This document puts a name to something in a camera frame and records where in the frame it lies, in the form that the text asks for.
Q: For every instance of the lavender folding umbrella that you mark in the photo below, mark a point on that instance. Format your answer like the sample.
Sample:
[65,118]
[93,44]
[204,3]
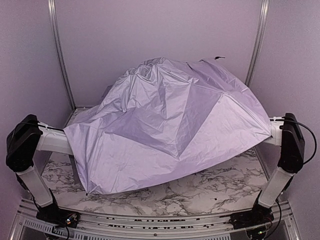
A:
[164,120]

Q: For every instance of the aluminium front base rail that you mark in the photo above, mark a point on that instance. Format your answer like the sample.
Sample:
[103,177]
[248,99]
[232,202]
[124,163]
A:
[100,226]

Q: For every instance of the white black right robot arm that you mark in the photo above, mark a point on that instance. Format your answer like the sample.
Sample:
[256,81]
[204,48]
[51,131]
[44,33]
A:
[286,133]

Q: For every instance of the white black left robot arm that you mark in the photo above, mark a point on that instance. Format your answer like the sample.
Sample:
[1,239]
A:
[28,137]

